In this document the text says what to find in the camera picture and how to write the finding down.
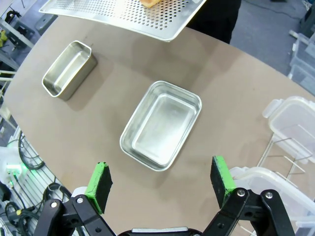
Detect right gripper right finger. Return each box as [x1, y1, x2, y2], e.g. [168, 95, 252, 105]
[203, 155, 296, 236]

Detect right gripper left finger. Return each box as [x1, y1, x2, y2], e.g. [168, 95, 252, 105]
[33, 161, 116, 236]

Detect clear plastic snap lid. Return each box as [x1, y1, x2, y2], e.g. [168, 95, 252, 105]
[228, 166, 315, 236]
[262, 96, 315, 165]

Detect perforated metal baking tray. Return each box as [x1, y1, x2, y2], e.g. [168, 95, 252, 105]
[38, 0, 207, 43]

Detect golden croissant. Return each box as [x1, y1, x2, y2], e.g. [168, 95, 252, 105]
[140, 0, 162, 8]

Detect rectangular stainless steel container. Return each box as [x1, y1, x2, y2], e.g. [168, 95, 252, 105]
[41, 40, 97, 101]
[119, 80, 203, 172]

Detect stacked clear storage boxes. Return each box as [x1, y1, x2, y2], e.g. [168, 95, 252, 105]
[287, 31, 315, 96]

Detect person in black shirt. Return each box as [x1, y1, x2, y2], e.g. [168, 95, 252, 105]
[189, 0, 242, 45]

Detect metal wire lid rack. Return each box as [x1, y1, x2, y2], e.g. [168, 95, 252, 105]
[257, 124, 311, 182]

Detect black cable bundle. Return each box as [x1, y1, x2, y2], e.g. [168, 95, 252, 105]
[4, 183, 72, 223]

